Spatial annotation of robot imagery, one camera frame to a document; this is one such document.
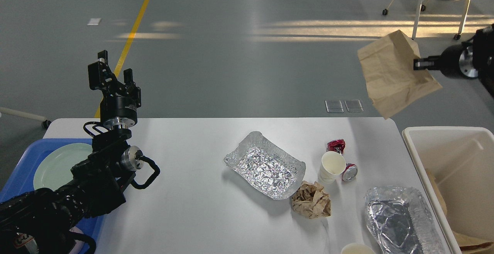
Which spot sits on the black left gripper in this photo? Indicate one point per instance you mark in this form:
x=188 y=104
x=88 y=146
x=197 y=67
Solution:
x=116 y=111

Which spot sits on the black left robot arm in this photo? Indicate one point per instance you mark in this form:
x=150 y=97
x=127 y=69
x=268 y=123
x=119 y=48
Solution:
x=41 y=221

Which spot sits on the crumpled brown paper ball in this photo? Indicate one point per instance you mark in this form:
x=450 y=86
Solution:
x=311 y=201

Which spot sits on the crushed red soda can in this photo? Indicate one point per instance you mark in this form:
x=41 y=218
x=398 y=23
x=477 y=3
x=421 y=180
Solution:
x=351 y=170

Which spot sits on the white paper cup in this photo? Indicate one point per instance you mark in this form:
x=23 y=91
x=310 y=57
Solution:
x=331 y=166

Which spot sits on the blue plastic tray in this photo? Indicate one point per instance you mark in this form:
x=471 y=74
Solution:
x=21 y=179

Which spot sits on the light green plate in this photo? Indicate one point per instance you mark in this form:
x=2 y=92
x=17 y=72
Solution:
x=55 y=169

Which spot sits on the crumpled foil under arm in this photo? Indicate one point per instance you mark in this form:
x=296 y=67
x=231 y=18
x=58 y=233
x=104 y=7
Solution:
x=400 y=221

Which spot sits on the brown paper bag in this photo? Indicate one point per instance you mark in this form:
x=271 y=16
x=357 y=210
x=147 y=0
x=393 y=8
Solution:
x=391 y=82

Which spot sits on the pink mug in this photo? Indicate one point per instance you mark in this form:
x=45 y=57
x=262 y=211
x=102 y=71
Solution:
x=78 y=243

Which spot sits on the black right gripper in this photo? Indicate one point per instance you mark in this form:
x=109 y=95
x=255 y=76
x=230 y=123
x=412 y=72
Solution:
x=456 y=62

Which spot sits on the white paper on floor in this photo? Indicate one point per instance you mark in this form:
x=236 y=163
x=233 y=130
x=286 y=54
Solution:
x=94 y=21

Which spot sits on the brown paper in bin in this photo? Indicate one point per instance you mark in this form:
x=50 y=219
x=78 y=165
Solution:
x=467 y=244

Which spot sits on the aluminium foil tray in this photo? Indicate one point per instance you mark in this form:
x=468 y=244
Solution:
x=266 y=167

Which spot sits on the white cup bottom edge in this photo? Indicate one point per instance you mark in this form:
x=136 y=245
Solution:
x=356 y=248

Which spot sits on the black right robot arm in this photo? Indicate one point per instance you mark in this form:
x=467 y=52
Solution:
x=483 y=60

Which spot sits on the white leg with caster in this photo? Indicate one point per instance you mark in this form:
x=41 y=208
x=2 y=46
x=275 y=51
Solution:
x=44 y=120

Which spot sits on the white plastic bin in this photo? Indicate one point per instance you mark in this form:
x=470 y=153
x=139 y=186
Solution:
x=455 y=166

